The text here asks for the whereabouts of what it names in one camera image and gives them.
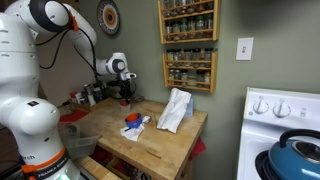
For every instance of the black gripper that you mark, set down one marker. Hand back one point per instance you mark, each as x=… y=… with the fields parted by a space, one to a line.
x=122 y=85

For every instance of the red round lid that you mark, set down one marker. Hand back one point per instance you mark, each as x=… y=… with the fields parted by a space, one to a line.
x=124 y=103

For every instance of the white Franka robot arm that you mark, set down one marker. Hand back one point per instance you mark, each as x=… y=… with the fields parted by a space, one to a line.
x=23 y=116

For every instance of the blue bowl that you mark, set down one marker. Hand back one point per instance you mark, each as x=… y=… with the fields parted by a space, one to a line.
x=133 y=124

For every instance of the orange lid spice jar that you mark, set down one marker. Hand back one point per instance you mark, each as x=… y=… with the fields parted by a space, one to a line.
x=73 y=96

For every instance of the orange cup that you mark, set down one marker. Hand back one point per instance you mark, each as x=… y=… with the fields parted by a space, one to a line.
x=133 y=117

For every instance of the steel pepper mill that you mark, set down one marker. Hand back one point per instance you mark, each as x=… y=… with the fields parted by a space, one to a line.
x=90 y=98

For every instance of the wooden spice tray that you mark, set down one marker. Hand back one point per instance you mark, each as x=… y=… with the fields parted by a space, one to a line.
x=83 y=107

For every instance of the white spice canister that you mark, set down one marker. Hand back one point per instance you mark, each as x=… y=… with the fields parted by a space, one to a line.
x=80 y=98

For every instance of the white crumpled cloth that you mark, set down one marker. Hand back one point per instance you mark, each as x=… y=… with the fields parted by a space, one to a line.
x=173 y=113

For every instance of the red silicone mat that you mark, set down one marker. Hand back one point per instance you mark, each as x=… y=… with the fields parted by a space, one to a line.
x=73 y=116

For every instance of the glass spice jar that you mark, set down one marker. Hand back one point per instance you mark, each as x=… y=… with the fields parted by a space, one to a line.
x=208 y=25
x=208 y=57
x=176 y=30
x=178 y=57
x=170 y=57
x=187 y=57
x=196 y=57
x=191 y=28
x=183 y=29
x=199 y=26

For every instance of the light blue box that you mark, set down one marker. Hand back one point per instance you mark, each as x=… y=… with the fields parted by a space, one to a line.
x=189 y=108

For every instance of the clear plastic bin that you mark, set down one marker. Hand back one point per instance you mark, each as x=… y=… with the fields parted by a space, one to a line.
x=80 y=145

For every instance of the red towel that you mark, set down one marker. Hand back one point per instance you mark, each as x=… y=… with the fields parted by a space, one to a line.
x=197 y=149

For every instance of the white stove knob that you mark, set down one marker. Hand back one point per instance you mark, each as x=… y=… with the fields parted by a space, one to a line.
x=261 y=106
x=281 y=108

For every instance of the white stove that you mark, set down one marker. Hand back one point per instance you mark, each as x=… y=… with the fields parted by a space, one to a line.
x=266 y=133

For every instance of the black stove burner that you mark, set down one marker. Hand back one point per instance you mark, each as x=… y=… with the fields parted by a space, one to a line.
x=263 y=166

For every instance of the blue kettle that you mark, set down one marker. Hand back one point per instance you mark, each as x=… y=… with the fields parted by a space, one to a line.
x=296 y=160

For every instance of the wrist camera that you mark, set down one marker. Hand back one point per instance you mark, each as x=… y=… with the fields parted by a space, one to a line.
x=130 y=76

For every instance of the large patterned wall plate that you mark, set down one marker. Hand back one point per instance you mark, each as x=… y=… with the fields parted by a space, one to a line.
x=108 y=16

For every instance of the wooden wall spice rack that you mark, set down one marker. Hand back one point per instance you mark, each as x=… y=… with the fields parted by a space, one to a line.
x=213 y=73
x=216 y=23

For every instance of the white light switch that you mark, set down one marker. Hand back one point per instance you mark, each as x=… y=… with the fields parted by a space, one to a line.
x=244 y=49

